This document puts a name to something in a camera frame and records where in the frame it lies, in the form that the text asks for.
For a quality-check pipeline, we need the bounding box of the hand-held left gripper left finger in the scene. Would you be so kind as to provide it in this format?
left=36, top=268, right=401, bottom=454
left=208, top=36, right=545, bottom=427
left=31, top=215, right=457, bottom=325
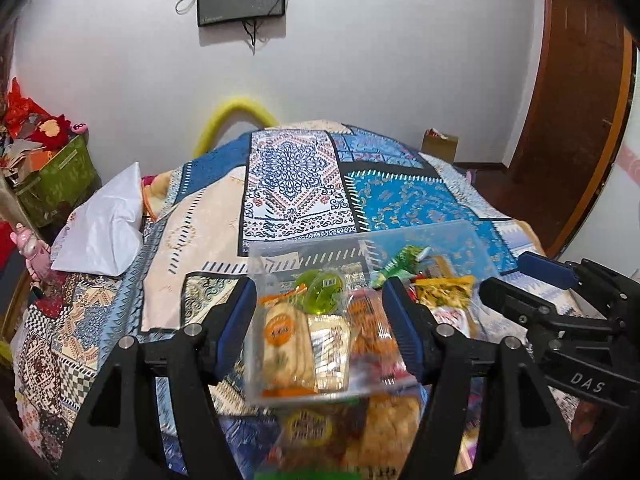
left=57, top=276, right=258, bottom=480

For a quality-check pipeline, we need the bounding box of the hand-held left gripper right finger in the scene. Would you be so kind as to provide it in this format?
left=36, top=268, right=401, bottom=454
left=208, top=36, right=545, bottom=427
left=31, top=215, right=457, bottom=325
left=381, top=276, right=586, bottom=480

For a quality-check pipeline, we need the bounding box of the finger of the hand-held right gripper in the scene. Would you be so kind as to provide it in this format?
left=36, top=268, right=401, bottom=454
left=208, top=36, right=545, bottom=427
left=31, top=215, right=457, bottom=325
left=479, top=276, right=620, bottom=337
left=516, top=251, right=635, bottom=311

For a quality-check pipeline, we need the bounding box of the clear fried snack bag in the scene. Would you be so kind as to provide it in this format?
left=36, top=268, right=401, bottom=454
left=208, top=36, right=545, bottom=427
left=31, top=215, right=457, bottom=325
left=345, top=287, right=407, bottom=382

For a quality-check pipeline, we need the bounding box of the orange rice cracker packet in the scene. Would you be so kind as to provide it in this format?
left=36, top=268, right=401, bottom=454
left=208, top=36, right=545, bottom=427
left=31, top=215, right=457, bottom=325
left=260, top=300, right=319, bottom=396

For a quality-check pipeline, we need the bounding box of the small red white packet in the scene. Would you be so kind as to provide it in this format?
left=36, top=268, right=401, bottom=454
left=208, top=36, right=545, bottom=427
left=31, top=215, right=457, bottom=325
left=432, top=305, right=474, bottom=339

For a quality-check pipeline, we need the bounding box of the yellow chips packet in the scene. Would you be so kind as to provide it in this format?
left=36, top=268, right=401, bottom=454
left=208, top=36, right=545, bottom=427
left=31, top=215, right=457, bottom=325
left=412, top=275, right=476, bottom=309

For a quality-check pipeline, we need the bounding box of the green snack packet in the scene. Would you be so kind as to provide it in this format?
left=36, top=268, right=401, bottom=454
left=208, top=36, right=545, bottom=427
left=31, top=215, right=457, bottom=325
left=372, top=245, right=434, bottom=284

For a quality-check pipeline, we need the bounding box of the beige wafer bar packet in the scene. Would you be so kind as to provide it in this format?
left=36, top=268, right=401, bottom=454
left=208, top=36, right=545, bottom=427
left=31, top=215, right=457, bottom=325
left=306, top=312, right=352, bottom=393

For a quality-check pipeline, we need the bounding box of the clear plastic container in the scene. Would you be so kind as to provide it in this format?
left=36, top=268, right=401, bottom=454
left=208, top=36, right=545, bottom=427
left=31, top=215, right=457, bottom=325
left=242, top=220, right=496, bottom=403

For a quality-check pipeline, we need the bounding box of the green jelly cup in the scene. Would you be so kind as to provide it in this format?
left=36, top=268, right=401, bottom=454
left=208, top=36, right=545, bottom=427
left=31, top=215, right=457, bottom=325
left=292, top=270, right=346, bottom=316

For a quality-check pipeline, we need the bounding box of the person's right hand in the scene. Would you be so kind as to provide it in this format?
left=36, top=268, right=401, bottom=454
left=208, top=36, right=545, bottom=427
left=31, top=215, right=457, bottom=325
left=571, top=400, right=605, bottom=445

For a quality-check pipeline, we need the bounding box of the clear peanut bag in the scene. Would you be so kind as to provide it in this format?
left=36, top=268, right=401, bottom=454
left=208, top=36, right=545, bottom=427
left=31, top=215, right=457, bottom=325
left=357, top=392, right=426, bottom=467

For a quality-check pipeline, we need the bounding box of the white wardrobe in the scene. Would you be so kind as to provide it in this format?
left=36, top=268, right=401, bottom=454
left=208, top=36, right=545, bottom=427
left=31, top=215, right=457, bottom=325
left=565, top=50, right=640, bottom=283

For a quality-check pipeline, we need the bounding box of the blue patchwork printed blanket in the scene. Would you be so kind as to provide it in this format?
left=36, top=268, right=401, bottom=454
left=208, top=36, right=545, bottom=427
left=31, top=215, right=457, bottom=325
left=137, top=119, right=581, bottom=480

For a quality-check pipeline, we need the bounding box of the small cardboard box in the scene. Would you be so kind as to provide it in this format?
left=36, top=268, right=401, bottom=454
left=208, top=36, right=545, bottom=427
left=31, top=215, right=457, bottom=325
left=421, top=129, right=459, bottom=164

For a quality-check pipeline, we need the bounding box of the brown wooden door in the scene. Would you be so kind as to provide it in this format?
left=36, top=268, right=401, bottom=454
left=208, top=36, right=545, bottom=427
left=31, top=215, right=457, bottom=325
left=510, top=0, right=634, bottom=257

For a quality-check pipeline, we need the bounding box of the white plastic bag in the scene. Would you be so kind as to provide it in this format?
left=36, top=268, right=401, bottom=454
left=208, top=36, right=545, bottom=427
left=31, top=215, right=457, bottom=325
left=50, top=161, right=146, bottom=277

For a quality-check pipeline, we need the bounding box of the brown patterned bedsheet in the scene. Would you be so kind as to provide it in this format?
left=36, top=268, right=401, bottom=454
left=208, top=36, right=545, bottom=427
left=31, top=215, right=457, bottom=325
left=12, top=255, right=241, bottom=480

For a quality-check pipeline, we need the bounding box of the yellow foam tube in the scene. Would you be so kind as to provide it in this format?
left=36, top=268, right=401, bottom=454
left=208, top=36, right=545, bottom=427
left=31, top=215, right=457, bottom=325
left=192, top=97, right=280, bottom=158

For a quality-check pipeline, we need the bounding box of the pink pig figure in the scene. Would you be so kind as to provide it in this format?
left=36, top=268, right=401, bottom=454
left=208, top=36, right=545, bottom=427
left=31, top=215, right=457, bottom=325
left=11, top=224, right=53, bottom=282

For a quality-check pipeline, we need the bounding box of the green storage box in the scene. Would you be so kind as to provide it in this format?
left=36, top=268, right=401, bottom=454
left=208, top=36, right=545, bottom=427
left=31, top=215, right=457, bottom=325
left=15, top=135, right=101, bottom=228

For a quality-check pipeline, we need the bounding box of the red plush toy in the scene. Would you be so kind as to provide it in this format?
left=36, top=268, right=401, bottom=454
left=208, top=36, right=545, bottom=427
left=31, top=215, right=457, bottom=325
left=32, top=114, right=74, bottom=149

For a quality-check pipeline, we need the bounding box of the red crumpled gift wrap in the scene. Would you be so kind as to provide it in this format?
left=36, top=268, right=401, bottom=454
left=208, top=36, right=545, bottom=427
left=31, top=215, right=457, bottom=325
left=2, top=77, right=48, bottom=136

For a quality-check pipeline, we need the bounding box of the black hanging monitor cable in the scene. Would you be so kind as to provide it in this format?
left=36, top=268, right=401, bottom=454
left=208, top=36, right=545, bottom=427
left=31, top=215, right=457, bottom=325
left=242, top=20, right=266, bottom=54

